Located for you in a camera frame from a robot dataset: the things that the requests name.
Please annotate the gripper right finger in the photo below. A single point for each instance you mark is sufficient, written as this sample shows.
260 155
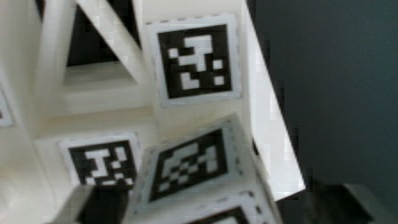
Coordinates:
344 204

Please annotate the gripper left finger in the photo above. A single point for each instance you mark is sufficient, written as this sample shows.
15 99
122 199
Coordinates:
95 205

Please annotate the small white cube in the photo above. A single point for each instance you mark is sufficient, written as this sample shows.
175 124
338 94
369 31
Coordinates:
202 186

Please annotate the white X-frame chair legs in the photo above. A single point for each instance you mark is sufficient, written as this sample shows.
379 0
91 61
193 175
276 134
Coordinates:
125 71

